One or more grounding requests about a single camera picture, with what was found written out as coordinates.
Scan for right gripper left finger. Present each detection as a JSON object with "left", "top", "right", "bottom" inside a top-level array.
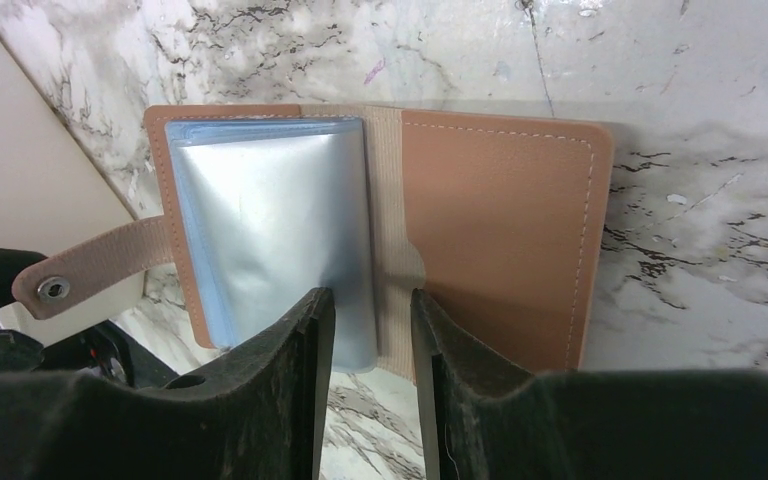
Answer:
[{"left": 0, "top": 288, "right": 335, "bottom": 479}]

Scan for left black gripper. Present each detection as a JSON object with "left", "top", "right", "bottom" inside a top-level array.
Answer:
[{"left": 0, "top": 248, "right": 177, "bottom": 388}]

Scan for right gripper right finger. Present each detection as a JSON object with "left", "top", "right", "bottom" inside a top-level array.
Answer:
[{"left": 411, "top": 289, "right": 768, "bottom": 479}]

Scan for brown leather card holder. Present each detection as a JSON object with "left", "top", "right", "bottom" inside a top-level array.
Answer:
[{"left": 11, "top": 105, "right": 614, "bottom": 378}]

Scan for white plastic tray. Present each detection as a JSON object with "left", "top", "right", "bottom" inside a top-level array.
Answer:
[{"left": 0, "top": 41, "right": 132, "bottom": 256}]

